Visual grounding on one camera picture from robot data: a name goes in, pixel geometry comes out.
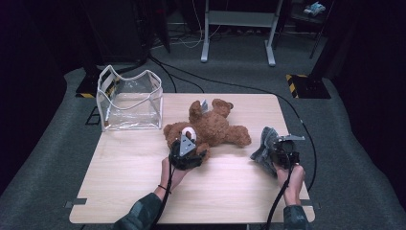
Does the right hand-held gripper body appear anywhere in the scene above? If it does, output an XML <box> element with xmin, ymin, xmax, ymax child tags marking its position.
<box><xmin>271</xmin><ymin>134</ymin><xmax>305</xmax><ymax>168</ymax></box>

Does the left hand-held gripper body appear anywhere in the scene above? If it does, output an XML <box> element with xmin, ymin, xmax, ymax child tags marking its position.
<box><xmin>168</xmin><ymin>131</ymin><xmax>207</xmax><ymax>171</ymax></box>

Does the brown teddy bear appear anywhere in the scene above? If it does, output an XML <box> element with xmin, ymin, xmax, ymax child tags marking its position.
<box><xmin>163</xmin><ymin>98</ymin><xmax>252</xmax><ymax>162</ymax></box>

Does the clear plastic bag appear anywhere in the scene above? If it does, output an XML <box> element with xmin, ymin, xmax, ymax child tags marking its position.
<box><xmin>96</xmin><ymin>64</ymin><xmax>164</xmax><ymax>132</ymax></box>

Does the person's left hand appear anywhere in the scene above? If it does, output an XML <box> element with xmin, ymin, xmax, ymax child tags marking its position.
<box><xmin>159</xmin><ymin>156</ymin><xmax>193</xmax><ymax>194</ymax></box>

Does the person's right hand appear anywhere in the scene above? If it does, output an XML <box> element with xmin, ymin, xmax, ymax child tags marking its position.
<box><xmin>273</xmin><ymin>162</ymin><xmax>306</xmax><ymax>207</ymax></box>

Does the grey floor tape strip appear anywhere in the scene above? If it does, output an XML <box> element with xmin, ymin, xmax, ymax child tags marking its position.
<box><xmin>300</xmin><ymin>198</ymin><xmax>321</xmax><ymax>210</ymax></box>
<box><xmin>65</xmin><ymin>198</ymin><xmax>88</xmax><ymax>209</ymax></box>

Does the black striped-edge stand base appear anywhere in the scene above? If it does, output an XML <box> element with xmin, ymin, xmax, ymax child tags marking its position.
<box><xmin>75</xmin><ymin>73</ymin><xmax>124</xmax><ymax>99</ymax></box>
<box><xmin>285</xmin><ymin>74</ymin><xmax>332</xmax><ymax>100</ymax></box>

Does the black floor tape marking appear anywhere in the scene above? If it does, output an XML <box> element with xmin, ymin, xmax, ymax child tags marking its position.
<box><xmin>85</xmin><ymin>105</ymin><xmax>101</xmax><ymax>127</ymax></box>

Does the black metal rack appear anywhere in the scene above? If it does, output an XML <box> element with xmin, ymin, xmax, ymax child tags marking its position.
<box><xmin>281</xmin><ymin>0</ymin><xmax>336</xmax><ymax>60</ymax></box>

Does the black cabinet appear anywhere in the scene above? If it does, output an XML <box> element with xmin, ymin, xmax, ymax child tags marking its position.
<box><xmin>79</xmin><ymin>0</ymin><xmax>151</xmax><ymax>65</ymax></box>

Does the blue and white packet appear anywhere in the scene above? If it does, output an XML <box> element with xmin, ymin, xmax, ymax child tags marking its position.
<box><xmin>303</xmin><ymin>1</ymin><xmax>327</xmax><ymax>17</ymax></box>

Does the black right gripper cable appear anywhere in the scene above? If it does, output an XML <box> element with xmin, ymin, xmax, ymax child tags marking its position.
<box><xmin>261</xmin><ymin>156</ymin><xmax>296</xmax><ymax>230</ymax></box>

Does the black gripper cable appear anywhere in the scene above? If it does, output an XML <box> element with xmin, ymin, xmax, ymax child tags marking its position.
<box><xmin>149</xmin><ymin>161</ymin><xmax>176</xmax><ymax>230</ymax></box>
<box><xmin>261</xmin><ymin>156</ymin><xmax>296</xmax><ymax>230</ymax></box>

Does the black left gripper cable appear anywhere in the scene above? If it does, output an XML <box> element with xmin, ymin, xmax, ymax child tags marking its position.
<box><xmin>149</xmin><ymin>161</ymin><xmax>176</xmax><ymax>230</ymax></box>

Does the white floor cable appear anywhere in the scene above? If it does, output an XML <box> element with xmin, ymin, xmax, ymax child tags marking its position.
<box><xmin>152</xmin><ymin>0</ymin><xmax>222</xmax><ymax>50</ymax></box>

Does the white metal desk frame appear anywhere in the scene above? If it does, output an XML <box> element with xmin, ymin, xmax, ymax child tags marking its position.
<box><xmin>200</xmin><ymin>0</ymin><xmax>283</xmax><ymax>67</ymax></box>

